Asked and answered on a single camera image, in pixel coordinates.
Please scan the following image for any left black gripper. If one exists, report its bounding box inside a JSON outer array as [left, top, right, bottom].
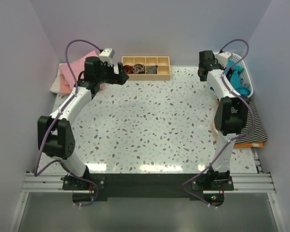
[[96, 61, 129, 86]]

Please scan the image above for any purple cable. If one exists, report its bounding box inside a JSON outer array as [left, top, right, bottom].
[[181, 38, 257, 207], [33, 39, 103, 207]]

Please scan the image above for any wooden compartment organizer box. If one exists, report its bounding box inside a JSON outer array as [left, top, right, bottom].
[[122, 56, 171, 81]]

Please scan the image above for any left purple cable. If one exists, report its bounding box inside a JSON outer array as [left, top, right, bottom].
[[33, 39, 103, 207]]

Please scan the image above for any black white striped shirt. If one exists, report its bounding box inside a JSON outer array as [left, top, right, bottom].
[[235, 99, 268, 147]]

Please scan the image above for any white plastic laundry basket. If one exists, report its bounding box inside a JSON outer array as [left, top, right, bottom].
[[209, 52, 254, 102]]

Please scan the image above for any pink folded t shirt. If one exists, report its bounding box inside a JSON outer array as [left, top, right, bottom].
[[59, 51, 98, 90]]

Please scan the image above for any brown patterned scrunchie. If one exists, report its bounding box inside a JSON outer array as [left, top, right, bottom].
[[133, 63, 145, 74]]

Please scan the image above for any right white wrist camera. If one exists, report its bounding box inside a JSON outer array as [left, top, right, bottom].
[[215, 52, 232, 68]]

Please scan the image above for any dark grey folded cloth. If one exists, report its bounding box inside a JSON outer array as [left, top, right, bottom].
[[146, 65, 158, 74]]

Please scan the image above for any orange white tie-dye shirt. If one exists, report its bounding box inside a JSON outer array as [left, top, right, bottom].
[[212, 124, 265, 148]]

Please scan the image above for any salmon folded t shirt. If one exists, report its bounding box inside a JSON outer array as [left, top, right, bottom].
[[59, 76, 72, 95]]

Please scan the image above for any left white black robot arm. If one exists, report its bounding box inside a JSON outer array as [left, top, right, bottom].
[[38, 57, 129, 192]]

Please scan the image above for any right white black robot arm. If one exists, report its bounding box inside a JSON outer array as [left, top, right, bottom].
[[191, 50, 248, 191]]

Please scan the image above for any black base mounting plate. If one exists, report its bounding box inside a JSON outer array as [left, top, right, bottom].
[[61, 174, 234, 203]]

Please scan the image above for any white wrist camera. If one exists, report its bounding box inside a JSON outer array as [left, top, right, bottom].
[[215, 52, 232, 68], [99, 48, 115, 66]]

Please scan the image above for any teal t shirt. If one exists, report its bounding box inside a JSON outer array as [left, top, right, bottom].
[[226, 65, 251, 97]]

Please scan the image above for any white folded t shirt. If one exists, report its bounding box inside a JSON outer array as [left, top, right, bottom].
[[50, 71, 61, 94]]

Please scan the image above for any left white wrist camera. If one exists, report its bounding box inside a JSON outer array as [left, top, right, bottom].
[[99, 48, 115, 66]]

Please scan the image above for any aluminium extrusion rail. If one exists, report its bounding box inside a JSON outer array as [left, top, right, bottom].
[[21, 173, 276, 193]]

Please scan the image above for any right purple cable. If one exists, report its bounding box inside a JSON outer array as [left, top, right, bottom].
[[181, 38, 257, 207]]

